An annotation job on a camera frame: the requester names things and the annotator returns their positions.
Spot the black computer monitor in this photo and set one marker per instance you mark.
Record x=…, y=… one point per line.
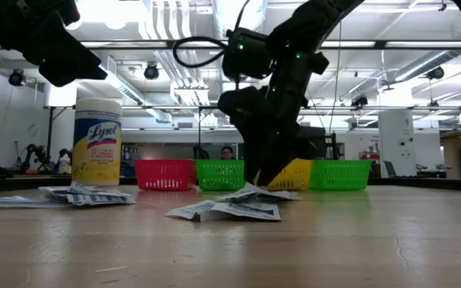
x=320, y=140

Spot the yellow plastic basket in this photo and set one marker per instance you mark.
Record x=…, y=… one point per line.
x=298, y=176

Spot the black upright pole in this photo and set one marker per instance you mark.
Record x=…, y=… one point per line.
x=50, y=136

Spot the grey office chair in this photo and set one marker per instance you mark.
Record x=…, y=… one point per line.
x=390, y=168

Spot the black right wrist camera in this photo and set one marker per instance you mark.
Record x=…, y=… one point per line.
x=246, y=52

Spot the person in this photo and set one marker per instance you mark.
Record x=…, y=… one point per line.
x=226, y=153

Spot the green plastic basket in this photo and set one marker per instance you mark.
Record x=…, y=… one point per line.
x=220, y=174
x=338, y=174

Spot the black background robot arm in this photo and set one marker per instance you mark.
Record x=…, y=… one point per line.
x=64, y=154
x=34, y=152
x=200, y=153

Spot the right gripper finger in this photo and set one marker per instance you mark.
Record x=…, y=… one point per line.
x=252, y=160
x=278, y=164

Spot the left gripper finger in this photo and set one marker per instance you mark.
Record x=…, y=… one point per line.
x=74, y=68

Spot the black ceiling spotlight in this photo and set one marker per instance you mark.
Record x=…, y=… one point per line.
x=359, y=101
x=151, y=72
x=435, y=73
x=16, y=77

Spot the yellow Lysol wipes canister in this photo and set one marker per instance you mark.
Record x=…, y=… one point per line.
x=96, y=148

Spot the white blue wipe packet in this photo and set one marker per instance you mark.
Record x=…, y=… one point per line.
x=250, y=211
x=278, y=194
x=190, y=210
x=238, y=195

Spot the red plastic basket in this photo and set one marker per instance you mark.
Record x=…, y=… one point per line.
x=162, y=174

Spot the black background rig frame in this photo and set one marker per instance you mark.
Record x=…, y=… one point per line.
x=199, y=132

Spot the white square pillar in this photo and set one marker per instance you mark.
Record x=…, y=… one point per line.
x=394, y=132

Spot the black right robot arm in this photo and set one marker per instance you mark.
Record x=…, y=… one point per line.
x=314, y=20

